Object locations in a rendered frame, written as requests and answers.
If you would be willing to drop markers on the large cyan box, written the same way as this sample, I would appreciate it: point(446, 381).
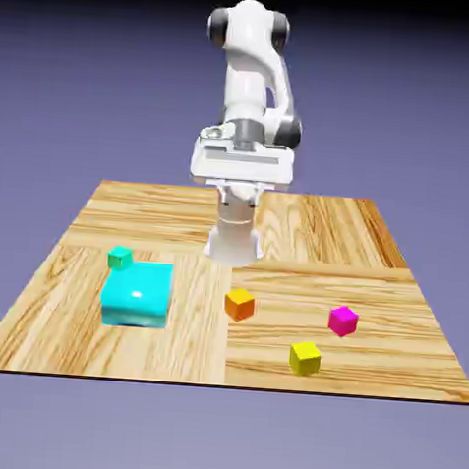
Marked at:
point(137, 294)

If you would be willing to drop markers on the small orange cube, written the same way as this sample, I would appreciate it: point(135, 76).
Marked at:
point(239, 305)

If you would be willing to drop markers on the small yellow cube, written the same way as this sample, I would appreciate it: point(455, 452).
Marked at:
point(304, 358)

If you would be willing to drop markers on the small magenta cube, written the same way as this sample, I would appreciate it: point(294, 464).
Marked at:
point(342, 321)

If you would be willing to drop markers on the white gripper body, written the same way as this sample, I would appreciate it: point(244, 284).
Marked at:
point(243, 170)

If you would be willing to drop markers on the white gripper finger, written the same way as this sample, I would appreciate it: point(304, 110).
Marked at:
point(223, 196)
point(256, 198)

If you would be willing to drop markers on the small teal cube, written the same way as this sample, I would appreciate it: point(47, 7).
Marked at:
point(119, 258)

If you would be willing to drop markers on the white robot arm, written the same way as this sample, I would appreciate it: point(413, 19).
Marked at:
point(249, 54)

